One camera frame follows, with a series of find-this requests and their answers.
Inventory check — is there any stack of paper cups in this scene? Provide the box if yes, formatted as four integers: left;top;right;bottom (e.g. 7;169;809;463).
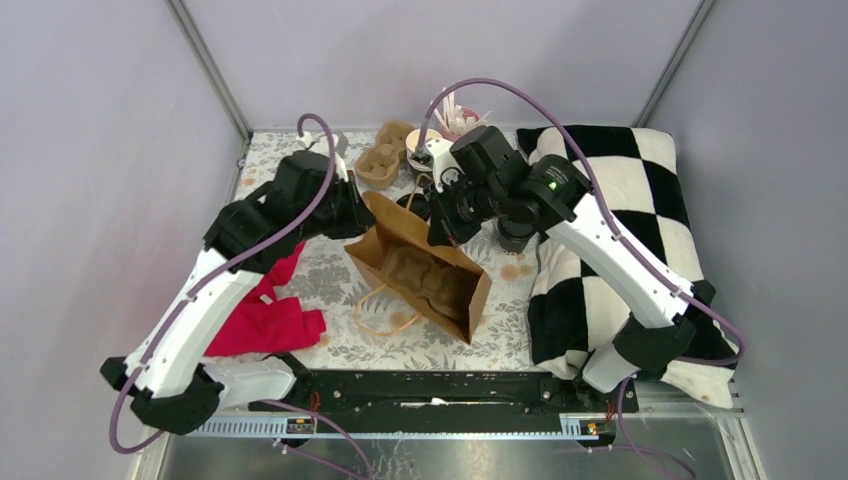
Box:
405;129;443;173

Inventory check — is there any pink straw holder cup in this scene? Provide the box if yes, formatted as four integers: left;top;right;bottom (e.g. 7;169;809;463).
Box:
442;107;481;141

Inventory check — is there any floral table mat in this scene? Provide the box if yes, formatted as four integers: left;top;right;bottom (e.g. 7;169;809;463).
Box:
218;130;551;372

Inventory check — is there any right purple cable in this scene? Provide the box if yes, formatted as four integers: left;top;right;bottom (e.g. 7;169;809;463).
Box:
409;78;748;480

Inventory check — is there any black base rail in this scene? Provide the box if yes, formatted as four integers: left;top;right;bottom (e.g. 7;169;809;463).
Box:
283;369;638;435

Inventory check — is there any brown paper bag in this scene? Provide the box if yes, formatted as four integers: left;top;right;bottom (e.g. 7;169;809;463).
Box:
345;191;492;344

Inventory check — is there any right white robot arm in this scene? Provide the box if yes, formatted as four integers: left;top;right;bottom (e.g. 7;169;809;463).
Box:
414;126;715;412

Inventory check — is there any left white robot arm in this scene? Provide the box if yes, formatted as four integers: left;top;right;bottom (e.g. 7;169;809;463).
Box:
100;150;375;435

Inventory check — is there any red cloth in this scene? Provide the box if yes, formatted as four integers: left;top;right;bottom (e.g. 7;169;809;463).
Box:
204;244;326;357

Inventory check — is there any black white checkered pillow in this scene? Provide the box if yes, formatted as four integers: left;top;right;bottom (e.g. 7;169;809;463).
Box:
527;125;738;409

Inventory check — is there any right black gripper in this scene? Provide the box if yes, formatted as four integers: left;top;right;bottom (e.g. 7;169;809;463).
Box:
423;171;505;248

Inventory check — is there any brown cardboard cup carrier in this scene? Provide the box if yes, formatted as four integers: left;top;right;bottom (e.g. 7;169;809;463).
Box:
354;120;413;190

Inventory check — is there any wrapped paper straws bundle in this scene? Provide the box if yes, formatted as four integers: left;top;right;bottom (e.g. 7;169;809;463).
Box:
434;93;491;141

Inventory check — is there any black paper coffee cup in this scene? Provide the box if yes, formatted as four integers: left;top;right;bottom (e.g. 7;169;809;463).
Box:
495;217;536;255

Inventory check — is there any stack of black lids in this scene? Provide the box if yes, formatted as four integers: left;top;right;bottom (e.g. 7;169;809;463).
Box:
395;192;431;222

